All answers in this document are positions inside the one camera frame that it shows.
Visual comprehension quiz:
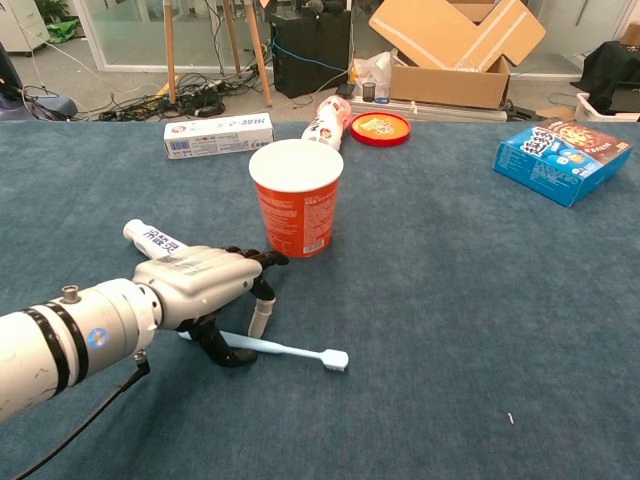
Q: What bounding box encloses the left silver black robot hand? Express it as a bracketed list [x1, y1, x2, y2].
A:
[132, 244, 290, 369]

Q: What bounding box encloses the white toothpaste tube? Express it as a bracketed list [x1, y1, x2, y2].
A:
[122, 218, 191, 261]

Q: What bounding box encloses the light blue toothbrush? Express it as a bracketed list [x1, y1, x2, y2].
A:
[178, 329, 350, 372]

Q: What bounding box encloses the white toothpaste carton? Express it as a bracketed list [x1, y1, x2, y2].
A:
[163, 112, 275, 161]

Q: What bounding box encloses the red paper cup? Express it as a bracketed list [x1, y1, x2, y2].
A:
[248, 138, 345, 259]

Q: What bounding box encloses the clear bottle with white label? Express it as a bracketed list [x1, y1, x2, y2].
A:
[301, 95, 354, 151]

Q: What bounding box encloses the dark blue machine base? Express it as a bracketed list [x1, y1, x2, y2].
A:
[0, 42, 79, 121]

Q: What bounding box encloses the wooden easel leg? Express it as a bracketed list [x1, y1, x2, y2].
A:
[244, 0, 274, 107]
[162, 0, 178, 105]
[222, 0, 242, 75]

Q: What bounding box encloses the red round lid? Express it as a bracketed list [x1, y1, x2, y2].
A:
[349, 111, 413, 148]

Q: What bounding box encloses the blue table cloth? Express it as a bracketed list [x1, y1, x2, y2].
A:
[0, 119, 640, 480]

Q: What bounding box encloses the black computer tower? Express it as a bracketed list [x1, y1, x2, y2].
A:
[269, 10, 352, 100]

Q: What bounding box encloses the white plastic bag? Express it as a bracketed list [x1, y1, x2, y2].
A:
[352, 50, 394, 99]

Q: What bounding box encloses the green bag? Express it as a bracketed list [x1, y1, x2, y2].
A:
[45, 18, 81, 45]

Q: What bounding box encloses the white cabinet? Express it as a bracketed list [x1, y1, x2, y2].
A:
[0, 0, 51, 52]

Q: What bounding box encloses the brown cardboard box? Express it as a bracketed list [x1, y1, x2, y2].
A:
[368, 0, 547, 111]

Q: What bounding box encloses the blue cookie box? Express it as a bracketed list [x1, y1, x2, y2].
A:
[493, 118, 633, 209]

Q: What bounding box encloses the white storage bin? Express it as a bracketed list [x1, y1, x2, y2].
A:
[574, 92, 640, 123]

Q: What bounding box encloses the black draped cloth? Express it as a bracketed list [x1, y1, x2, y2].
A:
[582, 40, 640, 115]

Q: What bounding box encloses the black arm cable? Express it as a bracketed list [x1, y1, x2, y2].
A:
[9, 349, 151, 480]

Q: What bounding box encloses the black floor cable tangle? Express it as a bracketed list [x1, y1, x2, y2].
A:
[97, 72, 226, 122]

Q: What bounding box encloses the blue network cable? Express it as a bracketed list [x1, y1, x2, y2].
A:
[272, 39, 349, 72]

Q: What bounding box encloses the grey aluminium rail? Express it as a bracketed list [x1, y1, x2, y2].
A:
[349, 95, 509, 123]

